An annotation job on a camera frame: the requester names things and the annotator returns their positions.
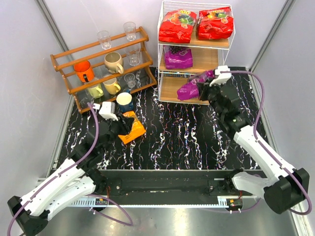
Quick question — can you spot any purple candy bag front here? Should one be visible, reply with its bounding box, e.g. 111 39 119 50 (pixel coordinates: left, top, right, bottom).
177 70 215 101

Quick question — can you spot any purple candy bag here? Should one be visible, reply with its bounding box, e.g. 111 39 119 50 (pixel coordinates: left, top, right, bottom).
177 70 215 101
163 45 193 70

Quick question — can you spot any orange candy bag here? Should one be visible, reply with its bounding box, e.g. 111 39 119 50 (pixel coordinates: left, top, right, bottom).
118 111 146 145

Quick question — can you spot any purple candy bag back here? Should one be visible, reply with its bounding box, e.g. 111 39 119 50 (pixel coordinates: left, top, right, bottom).
163 45 193 70

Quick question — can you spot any red candy bag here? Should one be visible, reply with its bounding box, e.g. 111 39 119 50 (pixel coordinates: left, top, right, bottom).
158 9 197 44
197 6 234 40

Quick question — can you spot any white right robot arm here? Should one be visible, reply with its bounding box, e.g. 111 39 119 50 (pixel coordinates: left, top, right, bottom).
199 82 310 214

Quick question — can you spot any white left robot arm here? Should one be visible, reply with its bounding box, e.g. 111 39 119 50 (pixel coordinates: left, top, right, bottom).
6 103 136 236

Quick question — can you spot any clear glass bottom shelf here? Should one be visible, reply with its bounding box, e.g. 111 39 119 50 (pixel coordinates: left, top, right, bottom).
124 73 136 89

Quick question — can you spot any clear glass shelf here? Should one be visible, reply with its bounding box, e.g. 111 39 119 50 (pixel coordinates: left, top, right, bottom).
124 73 136 89
125 44 141 66

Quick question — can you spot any clear glass middle shelf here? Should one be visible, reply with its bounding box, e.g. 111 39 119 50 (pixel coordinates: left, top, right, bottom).
125 44 141 66

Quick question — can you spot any blue mug white inside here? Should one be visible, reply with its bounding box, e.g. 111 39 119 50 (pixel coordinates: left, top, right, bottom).
116 92 133 113

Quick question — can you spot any yellow mug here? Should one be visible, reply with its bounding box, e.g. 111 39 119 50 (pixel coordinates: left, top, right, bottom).
103 78 121 95

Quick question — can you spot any pale green mug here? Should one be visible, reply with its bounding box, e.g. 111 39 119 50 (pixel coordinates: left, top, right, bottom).
88 84 104 98

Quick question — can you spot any wooden cup rack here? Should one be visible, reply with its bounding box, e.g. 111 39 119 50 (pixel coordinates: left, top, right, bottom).
50 27 157 114

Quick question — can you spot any beige round mug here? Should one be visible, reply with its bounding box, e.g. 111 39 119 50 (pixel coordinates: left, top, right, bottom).
104 52 124 74

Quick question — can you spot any orange mug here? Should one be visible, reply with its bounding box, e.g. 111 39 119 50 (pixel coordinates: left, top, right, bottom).
74 60 95 83

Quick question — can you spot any clear glass top left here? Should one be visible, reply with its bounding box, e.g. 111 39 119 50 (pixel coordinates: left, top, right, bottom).
97 30 111 50

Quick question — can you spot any clear glass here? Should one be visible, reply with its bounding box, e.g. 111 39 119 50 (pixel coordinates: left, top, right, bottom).
123 22 136 41
97 30 111 50

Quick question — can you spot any clear glass top right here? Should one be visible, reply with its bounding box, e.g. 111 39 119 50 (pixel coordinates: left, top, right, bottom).
123 22 136 41

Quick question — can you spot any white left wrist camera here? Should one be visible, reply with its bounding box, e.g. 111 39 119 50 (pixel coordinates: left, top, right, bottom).
93 101 118 120

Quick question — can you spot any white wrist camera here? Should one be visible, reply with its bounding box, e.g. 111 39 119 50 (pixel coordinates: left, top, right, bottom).
93 101 118 120
210 65 232 86

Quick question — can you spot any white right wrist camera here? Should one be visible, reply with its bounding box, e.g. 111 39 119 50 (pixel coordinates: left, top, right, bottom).
210 65 232 86

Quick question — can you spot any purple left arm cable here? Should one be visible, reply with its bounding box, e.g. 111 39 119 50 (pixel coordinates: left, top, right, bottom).
6 102 133 236

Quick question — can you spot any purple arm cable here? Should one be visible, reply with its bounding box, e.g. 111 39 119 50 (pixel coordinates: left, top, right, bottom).
204 70 313 216
6 102 133 236

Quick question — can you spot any white wire wooden shelf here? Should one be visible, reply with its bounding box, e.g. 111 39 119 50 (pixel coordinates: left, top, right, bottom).
157 0 235 105

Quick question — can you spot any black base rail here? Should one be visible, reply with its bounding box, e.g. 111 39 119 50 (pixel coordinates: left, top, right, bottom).
101 170 245 196

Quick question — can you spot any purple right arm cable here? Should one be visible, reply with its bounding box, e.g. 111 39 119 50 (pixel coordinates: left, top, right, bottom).
204 70 313 216

